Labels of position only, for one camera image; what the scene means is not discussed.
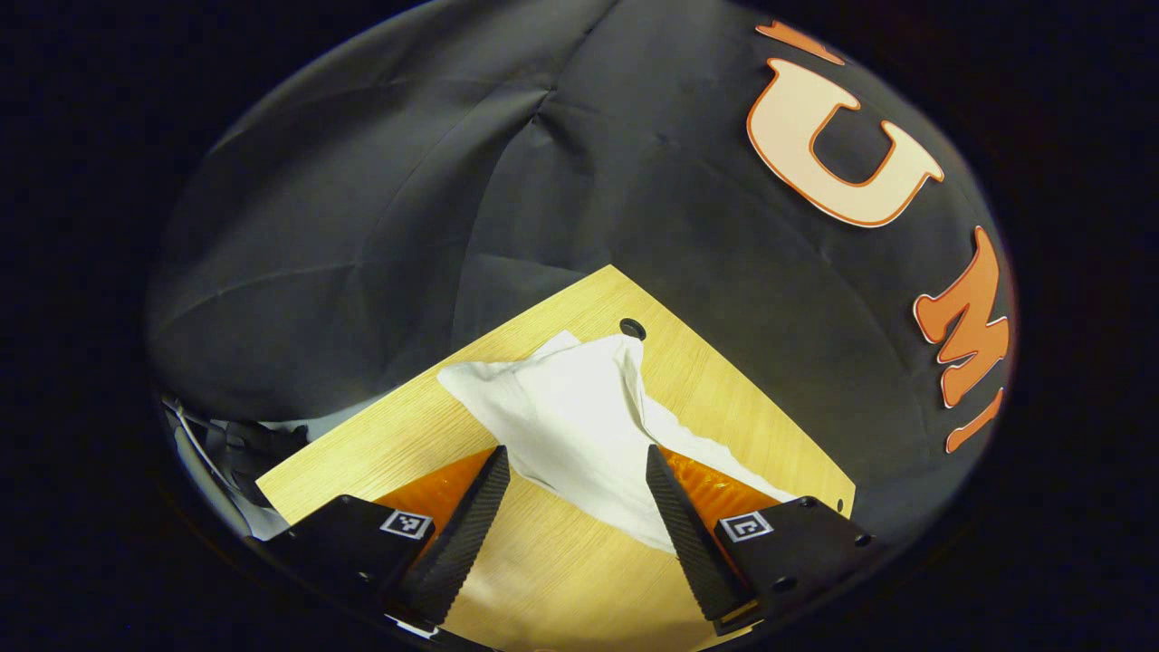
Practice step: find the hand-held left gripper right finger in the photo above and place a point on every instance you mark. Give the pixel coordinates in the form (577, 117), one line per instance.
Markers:
(693, 543)

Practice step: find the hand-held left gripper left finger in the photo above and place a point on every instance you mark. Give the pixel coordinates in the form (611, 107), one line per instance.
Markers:
(466, 543)

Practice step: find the white jeans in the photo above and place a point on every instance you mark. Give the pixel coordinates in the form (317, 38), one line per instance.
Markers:
(579, 417)

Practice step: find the black backdrop cloth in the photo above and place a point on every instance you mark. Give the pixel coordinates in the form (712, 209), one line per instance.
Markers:
(589, 181)

